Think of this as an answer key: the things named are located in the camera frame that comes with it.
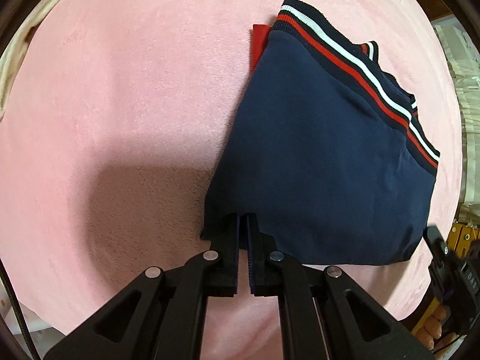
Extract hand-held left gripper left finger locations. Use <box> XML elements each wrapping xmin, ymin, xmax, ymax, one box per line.
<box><xmin>43</xmin><ymin>214</ymin><xmax>239</xmax><ymax>360</ymax></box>

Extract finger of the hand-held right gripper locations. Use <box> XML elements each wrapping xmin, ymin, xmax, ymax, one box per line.
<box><xmin>424</xmin><ymin>227</ymin><xmax>451</xmax><ymax>267</ymax></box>

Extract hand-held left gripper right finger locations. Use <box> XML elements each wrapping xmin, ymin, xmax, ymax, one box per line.
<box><xmin>245</xmin><ymin>213</ymin><xmax>436</xmax><ymax>360</ymax></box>

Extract navy and red varsity jacket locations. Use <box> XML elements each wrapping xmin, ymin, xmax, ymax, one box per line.
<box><xmin>200</xmin><ymin>0</ymin><xmax>441</xmax><ymax>265</ymax></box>

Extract person's right hand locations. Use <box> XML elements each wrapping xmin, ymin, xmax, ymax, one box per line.
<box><xmin>412</xmin><ymin>303</ymin><xmax>454</xmax><ymax>350</ymax></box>

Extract yellow storage boxes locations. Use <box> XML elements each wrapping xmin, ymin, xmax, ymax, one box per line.
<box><xmin>448</xmin><ymin>219</ymin><xmax>480</xmax><ymax>242</ymax></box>

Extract cream lace covered furniture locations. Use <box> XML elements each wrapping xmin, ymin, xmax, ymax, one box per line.
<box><xmin>431</xmin><ymin>13</ymin><xmax>480</xmax><ymax>218</ymax></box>

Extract pink bed cover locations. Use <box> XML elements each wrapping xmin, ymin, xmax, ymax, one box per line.
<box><xmin>0</xmin><ymin>0</ymin><xmax>467</xmax><ymax>360</ymax></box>

